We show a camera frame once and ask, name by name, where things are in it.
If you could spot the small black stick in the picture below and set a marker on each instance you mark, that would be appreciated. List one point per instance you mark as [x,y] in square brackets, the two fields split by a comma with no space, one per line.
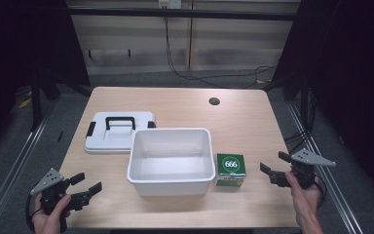
[60,136]

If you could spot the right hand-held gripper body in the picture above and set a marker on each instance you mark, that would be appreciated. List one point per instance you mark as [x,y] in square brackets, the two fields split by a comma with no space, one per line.
[305,174]

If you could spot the black horizontal bar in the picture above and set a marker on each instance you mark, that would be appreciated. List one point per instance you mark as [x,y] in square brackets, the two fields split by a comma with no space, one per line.
[181,13]

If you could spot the white wall socket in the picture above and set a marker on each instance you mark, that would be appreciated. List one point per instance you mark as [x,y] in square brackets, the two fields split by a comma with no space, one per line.
[170,3]

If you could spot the green carton box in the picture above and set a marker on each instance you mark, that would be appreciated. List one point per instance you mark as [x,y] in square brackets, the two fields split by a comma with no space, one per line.
[230,170]

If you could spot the white plastic storage box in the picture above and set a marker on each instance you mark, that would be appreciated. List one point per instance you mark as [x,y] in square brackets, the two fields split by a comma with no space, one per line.
[172,162]

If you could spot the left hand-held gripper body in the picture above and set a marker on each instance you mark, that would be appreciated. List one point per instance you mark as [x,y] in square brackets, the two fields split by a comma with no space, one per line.
[54,191]

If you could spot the person's left hand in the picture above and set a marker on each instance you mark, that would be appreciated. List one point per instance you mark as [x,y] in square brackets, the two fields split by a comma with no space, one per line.
[48,222]

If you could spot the person's right hand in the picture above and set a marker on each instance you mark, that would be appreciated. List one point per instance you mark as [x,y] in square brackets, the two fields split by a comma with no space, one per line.
[305,200]

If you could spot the black curtain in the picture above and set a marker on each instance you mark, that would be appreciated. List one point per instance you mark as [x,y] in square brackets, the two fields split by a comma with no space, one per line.
[354,65]
[19,48]

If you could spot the aluminium floor rail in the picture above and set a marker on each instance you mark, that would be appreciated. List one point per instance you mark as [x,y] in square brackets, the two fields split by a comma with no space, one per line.
[16,172]
[344,208]

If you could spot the black metal stand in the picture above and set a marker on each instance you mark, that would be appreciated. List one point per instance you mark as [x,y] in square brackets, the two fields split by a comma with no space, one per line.
[36,104]
[305,100]

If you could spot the yellow tape strip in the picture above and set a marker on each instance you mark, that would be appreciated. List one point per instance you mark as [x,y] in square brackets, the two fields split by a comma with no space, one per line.
[24,103]

